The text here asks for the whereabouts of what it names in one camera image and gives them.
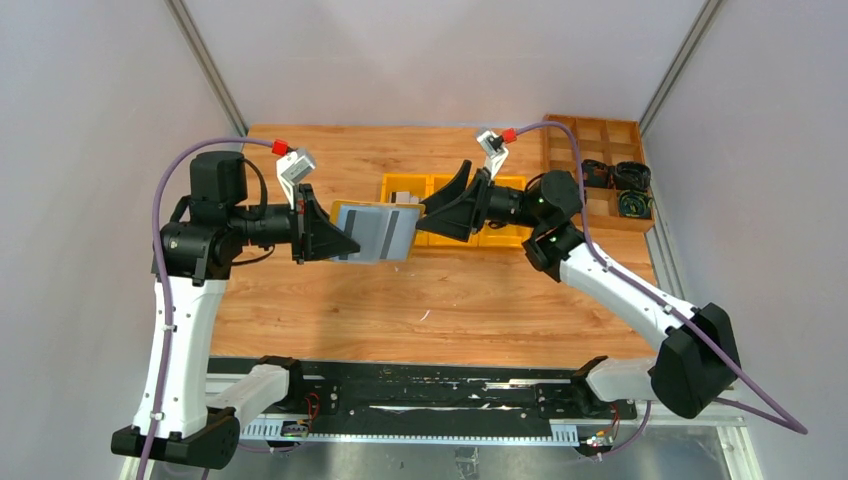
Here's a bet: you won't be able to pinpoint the black coiled strap right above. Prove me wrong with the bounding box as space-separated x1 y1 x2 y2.
610 161 653 192

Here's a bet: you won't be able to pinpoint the aluminium frame rail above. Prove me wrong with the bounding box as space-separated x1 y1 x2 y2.
119 370 763 480

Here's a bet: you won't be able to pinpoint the grey cards in left bin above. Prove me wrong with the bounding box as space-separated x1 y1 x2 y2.
389 191 420 204

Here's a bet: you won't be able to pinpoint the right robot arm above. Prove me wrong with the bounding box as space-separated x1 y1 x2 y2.
416 161 739 419

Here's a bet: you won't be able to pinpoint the grey credit card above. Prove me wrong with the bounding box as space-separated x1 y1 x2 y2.
344 206 420 263

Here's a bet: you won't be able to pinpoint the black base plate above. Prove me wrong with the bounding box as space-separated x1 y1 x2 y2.
242 360 646 447

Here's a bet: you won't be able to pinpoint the black coiled strap upper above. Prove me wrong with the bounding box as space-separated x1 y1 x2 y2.
581 159 611 190

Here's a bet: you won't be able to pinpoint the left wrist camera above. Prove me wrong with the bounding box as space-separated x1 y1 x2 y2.
276 148 316 207

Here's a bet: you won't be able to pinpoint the yellow three-compartment bin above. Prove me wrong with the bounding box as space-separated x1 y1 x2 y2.
380 173 531 249

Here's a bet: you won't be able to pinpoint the black green coiled strap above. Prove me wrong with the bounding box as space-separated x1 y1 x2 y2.
618 190 654 220

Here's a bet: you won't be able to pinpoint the wooden compartment tray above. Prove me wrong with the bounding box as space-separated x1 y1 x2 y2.
541 114 655 233

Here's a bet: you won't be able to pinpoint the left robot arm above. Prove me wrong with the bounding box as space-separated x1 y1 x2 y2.
110 146 360 470

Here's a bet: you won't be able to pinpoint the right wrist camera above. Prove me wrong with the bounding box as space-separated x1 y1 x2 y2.
475 129 509 179

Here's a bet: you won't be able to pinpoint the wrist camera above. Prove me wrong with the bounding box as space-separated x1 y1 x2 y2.
475 129 509 179
276 148 316 207

